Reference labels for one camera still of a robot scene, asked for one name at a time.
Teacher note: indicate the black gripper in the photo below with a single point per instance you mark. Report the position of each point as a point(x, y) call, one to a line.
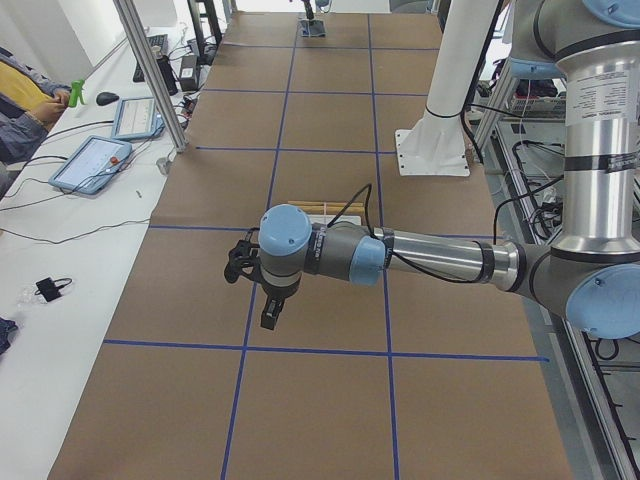
point(276, 293)

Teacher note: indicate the black computer mouse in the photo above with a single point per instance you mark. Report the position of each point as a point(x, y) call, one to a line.
point(106, 98)

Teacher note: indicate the seated person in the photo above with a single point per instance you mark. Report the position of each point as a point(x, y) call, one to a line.
point(31, 105)

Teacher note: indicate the blue teach pendant tablet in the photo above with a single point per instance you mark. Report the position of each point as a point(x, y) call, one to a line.
point(136, 118)
point(92, 166)

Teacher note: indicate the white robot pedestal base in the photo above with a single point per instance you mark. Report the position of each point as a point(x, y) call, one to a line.
point(435, 146)

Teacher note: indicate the black power adapter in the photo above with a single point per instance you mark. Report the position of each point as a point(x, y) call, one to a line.
point(189, 73)

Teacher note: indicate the white rack base plate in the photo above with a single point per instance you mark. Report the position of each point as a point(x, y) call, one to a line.
point(354, 219)

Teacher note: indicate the green figurine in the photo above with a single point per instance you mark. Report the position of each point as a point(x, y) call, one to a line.
point(76, 96)

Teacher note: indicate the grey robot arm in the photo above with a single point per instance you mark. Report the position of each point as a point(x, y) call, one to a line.
point(590, 274)

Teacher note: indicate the aluminium frame post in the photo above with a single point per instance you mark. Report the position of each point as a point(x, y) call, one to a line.
point(137, 38)

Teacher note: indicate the wooden rack rod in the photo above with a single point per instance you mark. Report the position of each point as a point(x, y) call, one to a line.
point(318, 210)
point(310, 203)

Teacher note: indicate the black camera stand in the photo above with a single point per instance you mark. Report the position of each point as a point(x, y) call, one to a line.
point(310, 26)

